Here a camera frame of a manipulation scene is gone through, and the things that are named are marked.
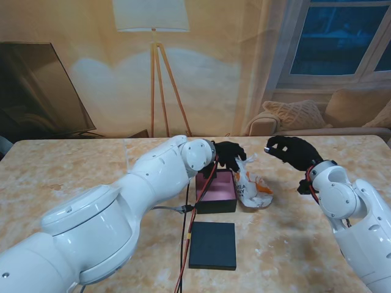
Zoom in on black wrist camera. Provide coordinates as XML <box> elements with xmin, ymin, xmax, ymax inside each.
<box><xmin>197</xmin><ymin>164</ymin><xmax>218</xmax><ymax>181</ymax></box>
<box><xmin>298</xmin><ymin>179</ymin><xmax>316</xmax><ymax>196</ymax></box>

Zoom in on red black left arm cables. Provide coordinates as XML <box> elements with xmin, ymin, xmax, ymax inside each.
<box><xmin>173</xmin><ymin>154</ymin><xmax>221</xmax><ymax>293</ymax></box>

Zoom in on black gift box lid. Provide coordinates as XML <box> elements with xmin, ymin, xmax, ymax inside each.
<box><xmin>188</xmin><ymin>222</ymin><xmax>238</xmax><ymax>271</ymax></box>

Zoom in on black gift box pink inside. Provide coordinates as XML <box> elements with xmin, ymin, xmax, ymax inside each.
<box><xmin>195</xmin><ymin>169</ymin><xmax>238</xmax><ymax>214</ymax></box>

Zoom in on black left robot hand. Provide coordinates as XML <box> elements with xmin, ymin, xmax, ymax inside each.
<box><xmin>212</xmin><ymin>140</ymin><xmax>247</xmax><ymax>172</ymax></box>

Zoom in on red black arm cables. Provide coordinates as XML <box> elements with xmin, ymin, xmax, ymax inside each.
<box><xmin>305</xmin><ymin>166</ymin><xmax>323</xmax><ymax>206</ymax></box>
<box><xmin>173</xmin><ymin>154</ymin><xmax>221</xmax><ymax>293</ymax></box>

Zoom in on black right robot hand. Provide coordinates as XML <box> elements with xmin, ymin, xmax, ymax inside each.
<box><xmin>264</xmin><ymin>136</ymin><xmax>324</xmax><ymax>174</ymax></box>

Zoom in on beige sofa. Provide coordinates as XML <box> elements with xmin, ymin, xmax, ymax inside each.
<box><xmin>246</xmin><ymin>88</ymin><xmax>391</xmax><ymax>137</ymax></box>

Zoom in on grey left arm cable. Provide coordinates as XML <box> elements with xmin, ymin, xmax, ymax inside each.
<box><xmin>152</xmin><ymin>204</ymin><xmax>194</xmax><ymax>214</ymax></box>

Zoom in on beige knitted cushion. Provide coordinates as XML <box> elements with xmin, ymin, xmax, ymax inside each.
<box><xmin>262</xmin><ymin>99</ymin><xmax>327</xmax><ymax>131</ymax></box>
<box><xmin>363</xmin><ymin>106</ymin><xmax>391</xmax><ymax>128</ymax></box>

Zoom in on white plastic bag orange logo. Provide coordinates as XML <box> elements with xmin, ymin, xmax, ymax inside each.
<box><xmin>233</xmin><ymin>152</ymin><xmax>274</xmax><ymax>209</ymax></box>

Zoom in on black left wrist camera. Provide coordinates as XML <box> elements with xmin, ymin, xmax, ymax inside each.
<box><xmin>197</xmin><ymin>164</ymin><xmax>218</xmax><ymax>181</ymax></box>

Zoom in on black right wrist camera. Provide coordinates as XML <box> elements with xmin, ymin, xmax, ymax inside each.
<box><xmin>298</xmin><ymin>179</ymin><xmax>316</xmax><ymax>196</ymax></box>

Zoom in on red black right arm cables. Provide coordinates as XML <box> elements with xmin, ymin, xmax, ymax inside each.
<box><xmin>305</xmin><ymin>166</ymin><xmax>323</xmax><ymax>206</ymax></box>

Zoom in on dark flat television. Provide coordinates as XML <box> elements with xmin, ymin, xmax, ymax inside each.
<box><xmin>0</xmin><ymin>42</ymin><xmax>103</xmax><ymax>138</ymax></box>

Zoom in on white shade tripod floor lamp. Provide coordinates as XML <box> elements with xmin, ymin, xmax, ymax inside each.
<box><xmin>112</xmin><ymin>0</ymin><xmax>193</xmax><ymax>137</ymax></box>

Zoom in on white framed window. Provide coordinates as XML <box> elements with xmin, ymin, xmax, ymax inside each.
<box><xmin>273</xmin><ymin>0</ymin><xmax>391</xmax><ymax>92</ymax></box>

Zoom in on plain tan cushion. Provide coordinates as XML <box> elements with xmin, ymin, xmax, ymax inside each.
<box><xmin>324</xmin><ymin>88</ymin><xmax>391</xmax><ymax>128</ymax></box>

